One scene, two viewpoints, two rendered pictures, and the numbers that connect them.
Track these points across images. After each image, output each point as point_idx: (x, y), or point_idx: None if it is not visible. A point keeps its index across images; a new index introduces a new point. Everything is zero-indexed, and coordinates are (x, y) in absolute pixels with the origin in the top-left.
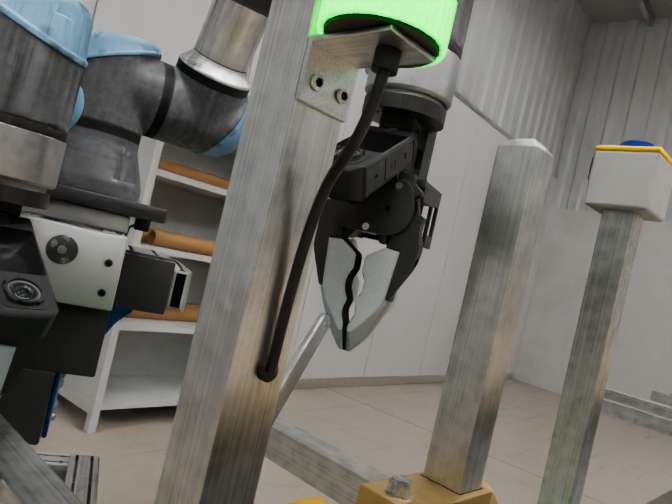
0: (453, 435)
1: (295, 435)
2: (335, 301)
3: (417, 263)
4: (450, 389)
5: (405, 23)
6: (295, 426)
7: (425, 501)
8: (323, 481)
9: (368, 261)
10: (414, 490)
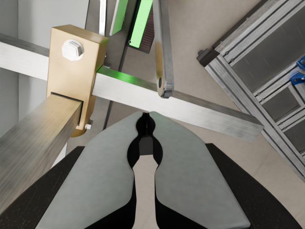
0: (50, 113)
1: (181, 105)
2: (169, 129)
3: None
4: (45, 136)
5: None
6: (189, 121)
7: (57, 57)
8: (146, 82)
9: (122, 191)
10: (71, 69)
